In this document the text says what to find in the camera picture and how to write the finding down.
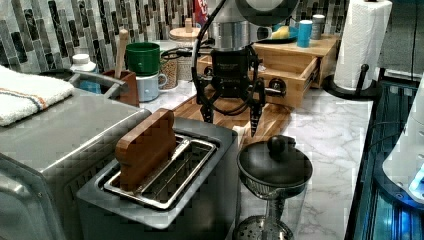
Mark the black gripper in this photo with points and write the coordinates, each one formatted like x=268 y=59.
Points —
x=235 y=75

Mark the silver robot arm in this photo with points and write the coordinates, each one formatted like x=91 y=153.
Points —
x=235 y=25

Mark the walnut cutting board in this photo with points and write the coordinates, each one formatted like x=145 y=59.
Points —
x=273 y=120

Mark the light wooden drawer box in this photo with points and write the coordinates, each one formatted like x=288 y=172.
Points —
x=299 y=68

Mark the black lid french press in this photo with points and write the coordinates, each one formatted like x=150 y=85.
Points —
x=276 y=172

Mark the glass jar wooden lid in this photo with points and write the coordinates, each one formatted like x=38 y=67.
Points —
x=177 y=53

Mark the light blue mug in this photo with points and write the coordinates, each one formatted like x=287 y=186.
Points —
x=148 y=86

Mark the yellow sponge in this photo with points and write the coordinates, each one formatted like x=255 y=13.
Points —
x=282 y=33

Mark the blue canister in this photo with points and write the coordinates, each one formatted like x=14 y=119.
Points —
x=304 y=32

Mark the stainless steel toaster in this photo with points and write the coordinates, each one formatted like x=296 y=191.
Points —
x=191 y=197

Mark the blue plate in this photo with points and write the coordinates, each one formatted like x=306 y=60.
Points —
x=292 y=38

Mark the wooden toast slice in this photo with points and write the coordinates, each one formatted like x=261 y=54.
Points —
x=145 y=147

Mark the green cup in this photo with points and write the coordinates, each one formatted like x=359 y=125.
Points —
x=143 y=58

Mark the brown utensil holder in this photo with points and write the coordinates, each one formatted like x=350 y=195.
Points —
x=128 y=94

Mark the grey shaker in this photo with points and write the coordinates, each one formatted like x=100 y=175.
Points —
x=318 y=22

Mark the black paper towel holder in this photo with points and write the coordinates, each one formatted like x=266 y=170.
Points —
x=372 y=93

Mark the white paper towel roll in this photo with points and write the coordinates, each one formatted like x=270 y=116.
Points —
x=362 y=39

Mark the white cap bottle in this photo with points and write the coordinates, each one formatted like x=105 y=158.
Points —
x=83 y=63

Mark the large steel appliance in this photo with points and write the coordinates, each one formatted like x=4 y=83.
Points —
x=47 y=157

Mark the white striped towel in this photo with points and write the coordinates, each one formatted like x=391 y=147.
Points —
x=22 y=95

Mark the wooden utensil handle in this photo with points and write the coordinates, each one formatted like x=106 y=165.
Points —
x=121 y=47

